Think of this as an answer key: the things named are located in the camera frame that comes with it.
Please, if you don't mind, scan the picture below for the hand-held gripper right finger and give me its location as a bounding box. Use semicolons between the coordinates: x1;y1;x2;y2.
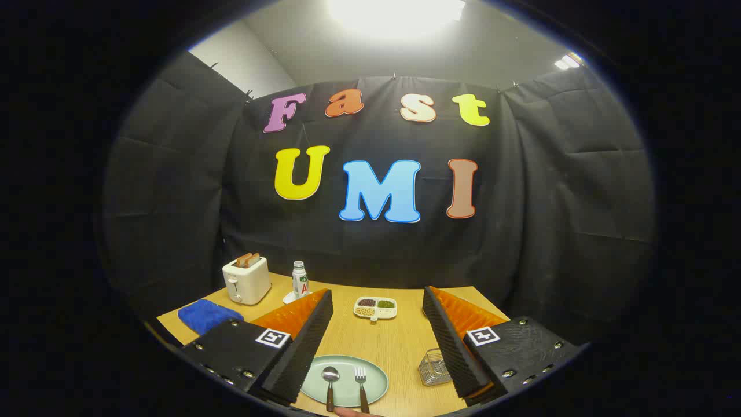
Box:
421;286;582;406

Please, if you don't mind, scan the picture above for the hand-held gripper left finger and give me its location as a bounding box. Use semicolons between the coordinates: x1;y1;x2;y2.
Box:
179;288;335;406

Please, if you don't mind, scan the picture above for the wooden handled spoon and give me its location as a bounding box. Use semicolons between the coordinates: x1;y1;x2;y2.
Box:
322;366;340;413

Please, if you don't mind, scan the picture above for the wooden handled fork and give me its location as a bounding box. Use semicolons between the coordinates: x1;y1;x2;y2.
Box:
354;366;371;414

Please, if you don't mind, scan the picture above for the pale green plate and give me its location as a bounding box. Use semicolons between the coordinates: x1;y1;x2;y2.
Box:
300;354;389;408

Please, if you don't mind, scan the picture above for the white plastic bottle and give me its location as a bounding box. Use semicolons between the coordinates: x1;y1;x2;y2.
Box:
291;261;310;299

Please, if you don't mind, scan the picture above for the white divided dish with beans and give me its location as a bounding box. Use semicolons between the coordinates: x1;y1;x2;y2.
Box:
354;296;398;322

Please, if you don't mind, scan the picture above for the white toaster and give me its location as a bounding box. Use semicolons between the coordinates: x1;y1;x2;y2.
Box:
222;255;273;306

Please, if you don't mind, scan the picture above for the blue cloth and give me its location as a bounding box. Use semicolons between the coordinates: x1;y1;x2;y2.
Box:
178;299;245;335

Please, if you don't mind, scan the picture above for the metal wire basket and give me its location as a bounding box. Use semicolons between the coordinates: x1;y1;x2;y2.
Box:
419;348;453;387

